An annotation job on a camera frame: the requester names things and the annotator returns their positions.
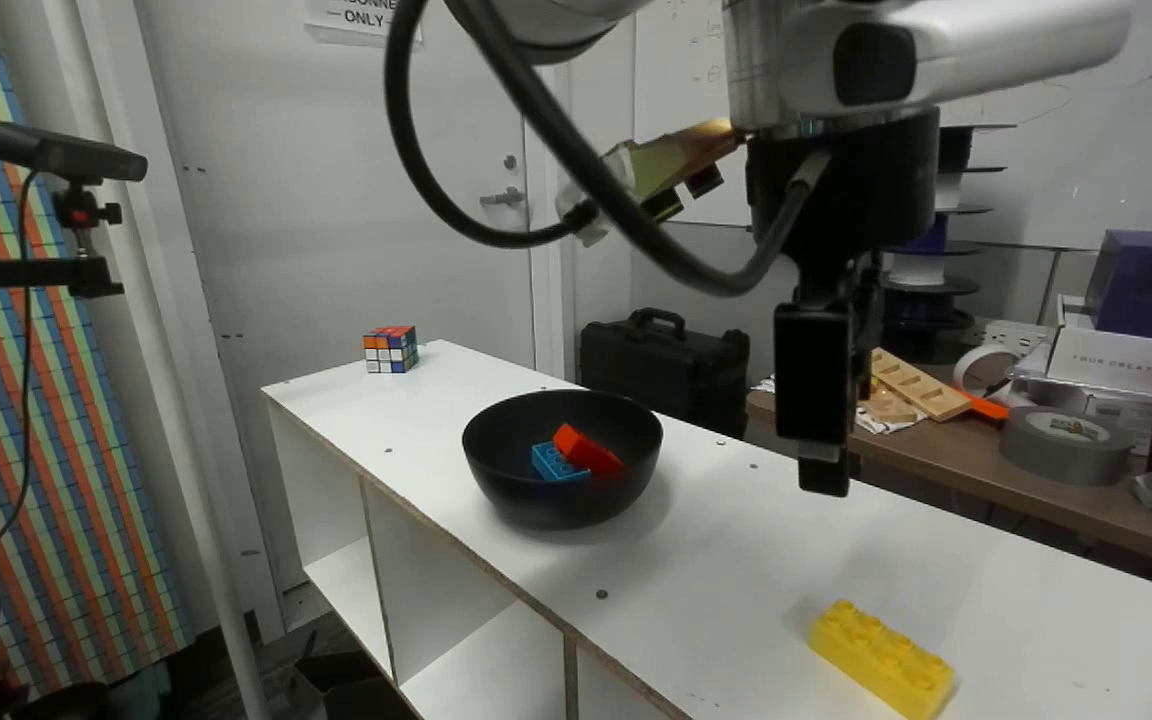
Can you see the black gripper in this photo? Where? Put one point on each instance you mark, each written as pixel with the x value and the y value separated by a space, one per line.
pixel 856 185

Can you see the orange toy brick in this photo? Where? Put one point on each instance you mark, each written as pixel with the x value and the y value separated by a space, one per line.
pixel 590 448

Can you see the yellow toy brick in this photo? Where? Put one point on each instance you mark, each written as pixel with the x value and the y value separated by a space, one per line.
pixel 885 660

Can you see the blue toy brick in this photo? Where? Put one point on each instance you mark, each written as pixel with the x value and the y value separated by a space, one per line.
pixel 553 466

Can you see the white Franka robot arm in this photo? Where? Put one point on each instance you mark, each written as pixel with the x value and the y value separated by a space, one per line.
pixel 977 53

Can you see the black bowl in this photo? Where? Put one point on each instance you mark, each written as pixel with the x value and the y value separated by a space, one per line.
pixel 562 502

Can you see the orange yellow game box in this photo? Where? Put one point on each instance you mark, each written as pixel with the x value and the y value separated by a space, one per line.
pixel 918 385

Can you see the stacked filament spool tower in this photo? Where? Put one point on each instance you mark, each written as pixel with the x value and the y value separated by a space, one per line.
pixel 962 284

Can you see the white tape roll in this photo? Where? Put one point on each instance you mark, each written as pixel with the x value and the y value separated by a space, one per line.
pixel 985 369

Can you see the black hard carrying case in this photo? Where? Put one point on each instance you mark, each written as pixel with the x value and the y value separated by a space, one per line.
pixel 670 372

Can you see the wooden desk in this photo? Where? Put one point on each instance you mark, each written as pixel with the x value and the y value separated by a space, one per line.
pixel 977 480

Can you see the white board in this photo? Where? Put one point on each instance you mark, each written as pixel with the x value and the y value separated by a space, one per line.
pixel 739 573

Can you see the white cardboard box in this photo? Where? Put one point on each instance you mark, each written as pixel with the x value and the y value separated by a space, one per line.
pixel 1108 363

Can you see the Rubik's cube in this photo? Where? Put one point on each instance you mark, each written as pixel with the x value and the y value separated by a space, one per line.
pixel 394 351

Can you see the colourful striped panel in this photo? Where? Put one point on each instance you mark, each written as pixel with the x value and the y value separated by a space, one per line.
pixel 18 442

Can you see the grey duct tape roll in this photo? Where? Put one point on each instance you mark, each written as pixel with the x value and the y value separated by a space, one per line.
pixel 1063 447

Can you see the yellow translucent camera mount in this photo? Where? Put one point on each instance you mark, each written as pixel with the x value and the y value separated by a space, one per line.
pixel 670 160

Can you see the black camera on stand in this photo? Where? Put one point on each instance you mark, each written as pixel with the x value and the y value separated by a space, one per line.
pixel 63 149

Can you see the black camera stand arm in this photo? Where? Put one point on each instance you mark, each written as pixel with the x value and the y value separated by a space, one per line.
pixel 18 274

